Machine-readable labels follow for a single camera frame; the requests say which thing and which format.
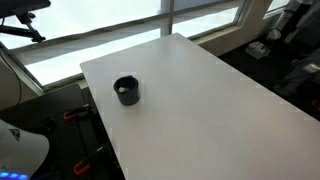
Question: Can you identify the orange black clamp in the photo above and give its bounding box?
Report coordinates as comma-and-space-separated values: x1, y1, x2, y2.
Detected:
63, 104, 92, 121
73, 147, 105, 176

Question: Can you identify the white device on floor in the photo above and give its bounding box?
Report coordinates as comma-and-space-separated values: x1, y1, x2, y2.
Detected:
245, 41, 270, 60

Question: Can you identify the upper orange black clamp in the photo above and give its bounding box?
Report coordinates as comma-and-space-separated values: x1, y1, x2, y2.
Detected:
63, 104, 92, 121

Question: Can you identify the grey equipment at right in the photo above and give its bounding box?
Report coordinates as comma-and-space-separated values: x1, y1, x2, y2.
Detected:
273, 49, 320, 96

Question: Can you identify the lower orange black clamp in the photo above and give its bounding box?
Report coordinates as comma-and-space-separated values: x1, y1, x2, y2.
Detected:
73, 147, 105, 176

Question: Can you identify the dark blue mug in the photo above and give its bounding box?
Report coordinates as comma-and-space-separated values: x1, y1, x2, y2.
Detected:
113, 75, 140, 106

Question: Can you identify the white marker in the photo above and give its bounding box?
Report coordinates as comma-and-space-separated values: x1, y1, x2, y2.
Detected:
118, 87, 129, 93

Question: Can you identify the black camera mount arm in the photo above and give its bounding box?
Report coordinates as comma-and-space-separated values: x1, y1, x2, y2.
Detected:
0, 0, 51, 42

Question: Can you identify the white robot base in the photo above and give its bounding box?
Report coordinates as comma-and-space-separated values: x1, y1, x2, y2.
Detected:
0, 120, 49, 180

